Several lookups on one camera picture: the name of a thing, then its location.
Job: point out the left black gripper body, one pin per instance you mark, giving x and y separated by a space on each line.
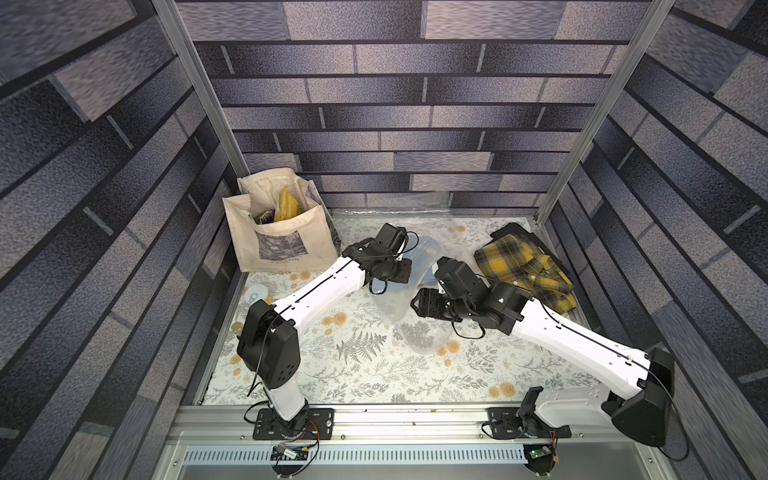
397 270

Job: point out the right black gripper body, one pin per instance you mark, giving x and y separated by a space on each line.
427 301

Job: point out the light blue shirt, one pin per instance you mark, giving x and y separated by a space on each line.
424 257

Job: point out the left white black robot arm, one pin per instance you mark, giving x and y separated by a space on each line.
269 342

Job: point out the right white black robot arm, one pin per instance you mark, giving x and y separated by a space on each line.
634 393

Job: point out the yellow black plaid shirt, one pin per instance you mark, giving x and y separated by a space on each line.
516 260

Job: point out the beige canvas tote bag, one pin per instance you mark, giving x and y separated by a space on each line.
309 241

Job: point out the black tray under shirts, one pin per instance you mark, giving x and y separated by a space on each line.
518 230

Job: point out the floral patterned table cloth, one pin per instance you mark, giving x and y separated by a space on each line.
352 354

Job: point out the yellow snack packet in tote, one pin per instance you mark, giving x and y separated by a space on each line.
288 207

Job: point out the right small circuit board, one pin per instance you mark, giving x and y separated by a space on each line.
540 459

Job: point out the small circuit board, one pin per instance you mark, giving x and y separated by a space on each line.
540 459
288 453

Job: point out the left small circuit board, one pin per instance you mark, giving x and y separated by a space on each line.
288 453

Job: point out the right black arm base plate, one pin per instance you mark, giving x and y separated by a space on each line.
507 424

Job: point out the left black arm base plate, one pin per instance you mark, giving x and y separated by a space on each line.
312 423

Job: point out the aluminium front rail frame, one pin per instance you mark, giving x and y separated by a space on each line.
368 441

